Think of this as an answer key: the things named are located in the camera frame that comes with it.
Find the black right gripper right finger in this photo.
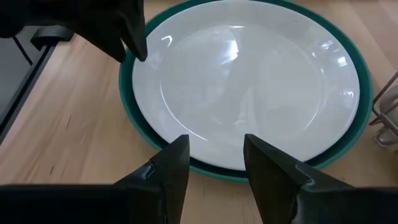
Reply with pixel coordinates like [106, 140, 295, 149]
[243, 133, 354, 224]

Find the teal round plate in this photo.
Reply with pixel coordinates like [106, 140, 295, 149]
[119, 0, 374, 184]

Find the grey wire dish rack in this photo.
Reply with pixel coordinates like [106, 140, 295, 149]
[369, 70, 398, 147]

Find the white round plate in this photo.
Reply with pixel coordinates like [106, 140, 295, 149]
[132, 0, 361, 171]

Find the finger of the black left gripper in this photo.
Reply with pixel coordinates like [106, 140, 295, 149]
[74, 30, 127, 63]
[119, 0, 149, 62]

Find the black table frame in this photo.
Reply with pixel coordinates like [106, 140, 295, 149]
[0, 24, 75, 144]

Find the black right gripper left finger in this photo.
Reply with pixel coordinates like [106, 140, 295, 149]
[114, 134, 191, 224]

